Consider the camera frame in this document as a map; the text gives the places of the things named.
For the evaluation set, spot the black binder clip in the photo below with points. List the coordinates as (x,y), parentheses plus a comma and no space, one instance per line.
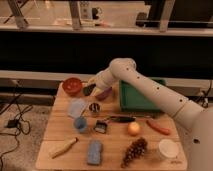
(101,127)

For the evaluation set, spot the blue cup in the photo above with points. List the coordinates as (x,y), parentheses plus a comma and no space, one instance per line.
(80,124)

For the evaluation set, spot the light blue cloth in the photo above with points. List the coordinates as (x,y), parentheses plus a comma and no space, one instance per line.
(76,107)

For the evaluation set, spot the red bowl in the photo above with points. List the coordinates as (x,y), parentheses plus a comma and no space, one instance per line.
(72,86)

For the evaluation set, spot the orange round fruit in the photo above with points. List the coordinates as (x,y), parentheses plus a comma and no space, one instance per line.
(133,129)

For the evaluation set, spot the white round container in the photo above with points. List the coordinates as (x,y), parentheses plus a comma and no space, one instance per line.
(167,149)

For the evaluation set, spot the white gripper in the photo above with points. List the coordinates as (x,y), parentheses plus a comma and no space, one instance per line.
(102,80)

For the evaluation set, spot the small metal cup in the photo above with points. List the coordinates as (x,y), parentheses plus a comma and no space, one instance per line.
(94,108)

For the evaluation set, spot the blue sponge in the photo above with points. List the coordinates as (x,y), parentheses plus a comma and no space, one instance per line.
(94,152)

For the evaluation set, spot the purple bowl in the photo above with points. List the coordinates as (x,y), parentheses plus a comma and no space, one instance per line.
(104,94)

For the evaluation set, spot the orange carrot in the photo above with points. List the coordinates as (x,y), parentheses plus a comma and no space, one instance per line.
(152,124)

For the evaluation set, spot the green plastic tray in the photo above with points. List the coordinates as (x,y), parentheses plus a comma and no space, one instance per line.
(131,100)

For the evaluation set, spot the wooden board table top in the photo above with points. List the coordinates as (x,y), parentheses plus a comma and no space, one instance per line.
(115,141)

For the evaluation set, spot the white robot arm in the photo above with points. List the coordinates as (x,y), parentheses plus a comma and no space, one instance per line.
(197,120)

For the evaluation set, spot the brown pine cone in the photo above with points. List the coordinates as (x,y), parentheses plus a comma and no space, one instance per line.
(137,149)

